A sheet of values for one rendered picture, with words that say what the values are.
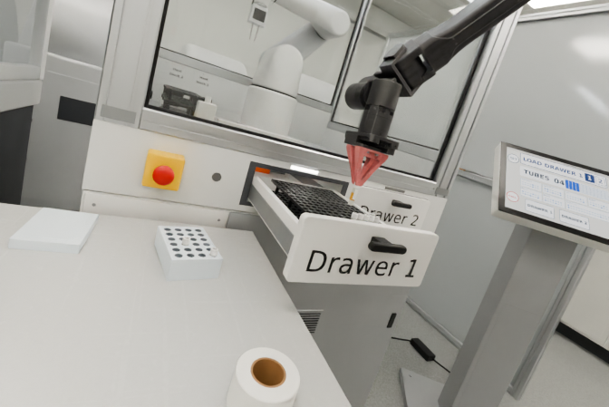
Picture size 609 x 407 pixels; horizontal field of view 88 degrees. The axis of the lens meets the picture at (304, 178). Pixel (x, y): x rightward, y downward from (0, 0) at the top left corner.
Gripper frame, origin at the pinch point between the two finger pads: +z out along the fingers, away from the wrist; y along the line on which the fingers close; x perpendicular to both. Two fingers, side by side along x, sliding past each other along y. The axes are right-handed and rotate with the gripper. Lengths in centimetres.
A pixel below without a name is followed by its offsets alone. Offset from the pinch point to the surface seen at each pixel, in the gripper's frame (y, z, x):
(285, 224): 2.1, 10.5, -13.1
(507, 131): -84, -45, 146
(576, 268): -31, 18, 153
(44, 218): -10, 20, -51
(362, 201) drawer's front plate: -22.3, 7.1, 17.8
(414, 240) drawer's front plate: 10.3, 7.1, 8.6
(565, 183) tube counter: -16, -16, 93
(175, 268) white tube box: 3.6, 20.1, -29.7
